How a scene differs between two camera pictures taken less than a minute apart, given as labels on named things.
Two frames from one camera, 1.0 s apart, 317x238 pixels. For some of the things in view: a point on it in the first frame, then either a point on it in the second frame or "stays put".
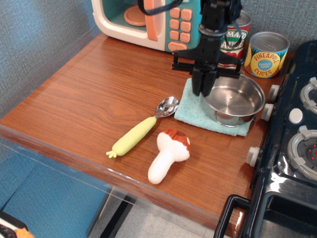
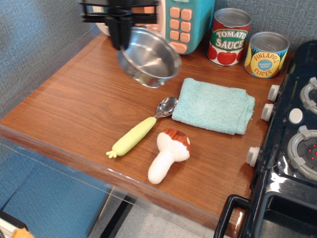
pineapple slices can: (266, 54) stays put
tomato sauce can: (235, 40) stays put
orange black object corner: (11, 227) stays put
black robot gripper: (206, 58) -> (121, 15)
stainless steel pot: (237, 99) -> (149, 57)
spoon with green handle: (166, 106) stays put
